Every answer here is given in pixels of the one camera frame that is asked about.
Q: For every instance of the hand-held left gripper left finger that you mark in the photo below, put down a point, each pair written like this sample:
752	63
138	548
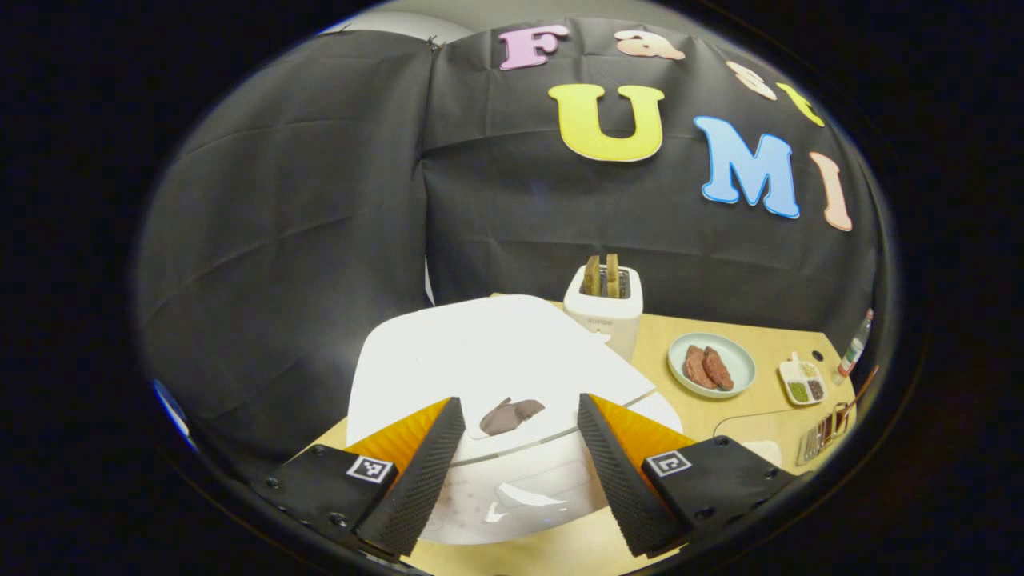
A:
416	484

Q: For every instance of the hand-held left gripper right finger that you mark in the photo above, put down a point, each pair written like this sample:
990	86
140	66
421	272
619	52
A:
620	484

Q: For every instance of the white rice cooker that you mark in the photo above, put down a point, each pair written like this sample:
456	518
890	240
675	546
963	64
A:
480	352

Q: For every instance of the red meat piece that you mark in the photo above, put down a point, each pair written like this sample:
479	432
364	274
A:
698	368
718	370

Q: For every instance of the white toaster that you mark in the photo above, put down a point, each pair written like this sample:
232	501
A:
604	320

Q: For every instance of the pale green plate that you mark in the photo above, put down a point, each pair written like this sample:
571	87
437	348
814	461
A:
740	360

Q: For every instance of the white divided dish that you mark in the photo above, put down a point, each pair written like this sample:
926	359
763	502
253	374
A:
788	376

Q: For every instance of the pile of green beans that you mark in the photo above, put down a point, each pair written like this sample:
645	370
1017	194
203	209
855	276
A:
798	391

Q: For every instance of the brown toast slice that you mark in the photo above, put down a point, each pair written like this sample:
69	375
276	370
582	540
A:
613	276
592	276

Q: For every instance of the pile of dark red beans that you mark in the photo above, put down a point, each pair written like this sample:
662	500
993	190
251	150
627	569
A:
815	388

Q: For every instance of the clear plastic bottle red label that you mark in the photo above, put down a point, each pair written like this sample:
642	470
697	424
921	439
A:
854	346

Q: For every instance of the black backdrop cloth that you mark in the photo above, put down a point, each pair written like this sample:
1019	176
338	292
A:
304	224

